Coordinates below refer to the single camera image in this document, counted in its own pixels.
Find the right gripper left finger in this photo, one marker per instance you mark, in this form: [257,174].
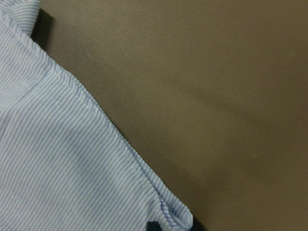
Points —
[153,226]

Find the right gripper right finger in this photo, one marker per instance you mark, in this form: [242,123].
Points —
[197,226]

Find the light blue button shirt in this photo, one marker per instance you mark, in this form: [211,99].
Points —
[64,166]

